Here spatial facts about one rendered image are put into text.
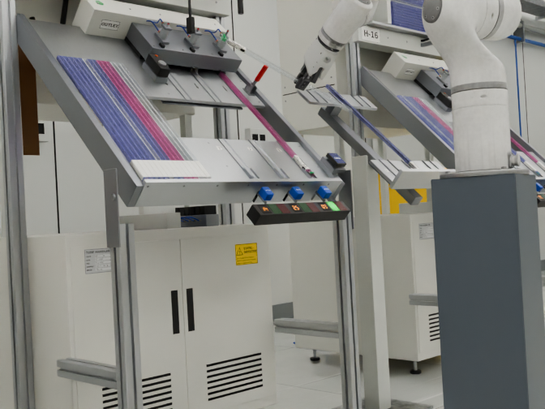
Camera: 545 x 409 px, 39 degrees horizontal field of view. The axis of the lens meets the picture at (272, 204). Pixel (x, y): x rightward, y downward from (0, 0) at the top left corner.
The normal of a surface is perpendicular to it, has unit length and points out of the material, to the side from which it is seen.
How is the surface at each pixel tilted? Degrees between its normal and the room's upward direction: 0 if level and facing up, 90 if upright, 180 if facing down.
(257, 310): 90
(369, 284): 90
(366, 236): 90
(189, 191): 134
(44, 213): 90
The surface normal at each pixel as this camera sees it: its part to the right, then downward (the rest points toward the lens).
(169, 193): 0.54, 0.66
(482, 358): -0.53, 0.01
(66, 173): 0.70, -0.05
